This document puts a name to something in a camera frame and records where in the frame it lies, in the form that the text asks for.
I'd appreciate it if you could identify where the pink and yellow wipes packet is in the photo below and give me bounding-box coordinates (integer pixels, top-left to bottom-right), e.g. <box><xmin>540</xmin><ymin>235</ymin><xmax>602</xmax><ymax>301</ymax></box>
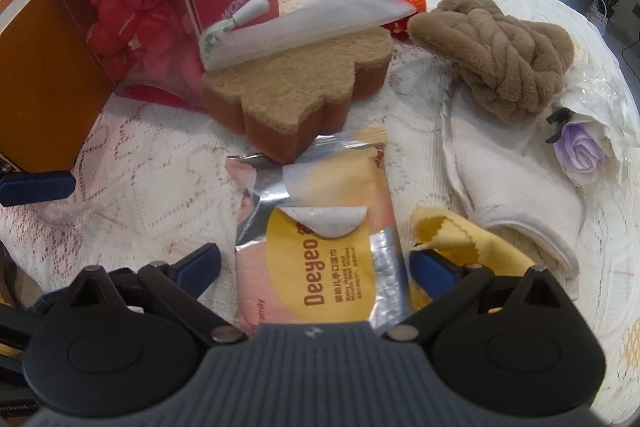
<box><xmin>225</xmin><ymin>127</ymin><xmax>413</xmax><ymax>339</ymax></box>

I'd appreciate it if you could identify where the yellow cleaning cloth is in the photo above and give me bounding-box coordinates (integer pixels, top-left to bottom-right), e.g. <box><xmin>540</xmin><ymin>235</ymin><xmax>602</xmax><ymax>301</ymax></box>
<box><xmin>409</xmin><ymin>207</ymin><xmax>536</xmax><ymax>314</ymax></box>

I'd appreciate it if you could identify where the brown cloud-shaped sponge cushion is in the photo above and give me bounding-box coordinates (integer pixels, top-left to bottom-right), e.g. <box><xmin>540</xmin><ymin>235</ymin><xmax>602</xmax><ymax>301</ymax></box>
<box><xmin>201</xmin><ymin>26</ymin><xmax>392</xmax><ymax>165</ymax></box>

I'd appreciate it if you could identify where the white ceramic knife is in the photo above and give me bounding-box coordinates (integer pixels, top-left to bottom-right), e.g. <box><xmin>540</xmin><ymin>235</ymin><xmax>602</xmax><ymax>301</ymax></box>
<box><xmin>199</xmin><ymin>0</ymin><xmax>418</xmax><ymax>72</ymax></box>

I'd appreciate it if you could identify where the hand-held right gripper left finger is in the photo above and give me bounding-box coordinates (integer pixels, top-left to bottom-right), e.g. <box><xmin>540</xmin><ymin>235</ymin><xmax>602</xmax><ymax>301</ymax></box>
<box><xmin>69</xmin><ymin>243</ymin><xmax>247</xmax><ymax>346</ymax></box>

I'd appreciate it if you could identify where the red plush toy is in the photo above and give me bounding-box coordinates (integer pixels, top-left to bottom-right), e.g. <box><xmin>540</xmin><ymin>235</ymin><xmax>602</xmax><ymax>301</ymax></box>
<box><xmin>85</xmin><ymin>0</ymin><xmax>201</xmax><ymax>102</ymax></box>

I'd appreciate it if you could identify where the purple wrapped artificial rose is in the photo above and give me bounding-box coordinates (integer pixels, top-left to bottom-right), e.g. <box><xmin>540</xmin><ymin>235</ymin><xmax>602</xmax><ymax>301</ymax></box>
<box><xmin>546</xmin><ymin>62</ymin><xmax>632</xmax><ymax>188</ymax></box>

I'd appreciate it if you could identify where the brown knotted plush cushion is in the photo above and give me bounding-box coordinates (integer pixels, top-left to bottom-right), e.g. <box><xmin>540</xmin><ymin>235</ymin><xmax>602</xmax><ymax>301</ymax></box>
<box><xmin>407</xmin><ymin>0</ymin><xmax>575</xmax><ymax>124</ymax></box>

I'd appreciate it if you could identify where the white fleece cloth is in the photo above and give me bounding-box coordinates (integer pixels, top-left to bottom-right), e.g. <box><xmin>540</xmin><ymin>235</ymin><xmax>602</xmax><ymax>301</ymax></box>
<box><xmin>439</xmin><ymin>77</ymin><xmax>583</xmax><ymax>279</ymax></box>

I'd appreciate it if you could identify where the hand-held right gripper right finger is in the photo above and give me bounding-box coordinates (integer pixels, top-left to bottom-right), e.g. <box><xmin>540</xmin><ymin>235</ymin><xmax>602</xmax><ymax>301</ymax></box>
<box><xmin>381</xmin><ymin>249</ymin><xmax>567</xmax><ymax>344</ymax></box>

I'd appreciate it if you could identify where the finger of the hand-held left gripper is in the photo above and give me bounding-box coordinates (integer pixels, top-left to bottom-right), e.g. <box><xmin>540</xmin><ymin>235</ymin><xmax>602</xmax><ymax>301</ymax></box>
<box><xmin>0</xmin><ymin>170</ymin><xmax>77</xmax><ymax>208</ymax></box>

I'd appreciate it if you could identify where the woven basket bag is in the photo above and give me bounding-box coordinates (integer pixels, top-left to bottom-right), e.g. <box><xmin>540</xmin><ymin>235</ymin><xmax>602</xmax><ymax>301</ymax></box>
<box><xmin>586</xmin><ymin>0</ymin><xmax>609</xmax><ymax>38</ymax></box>

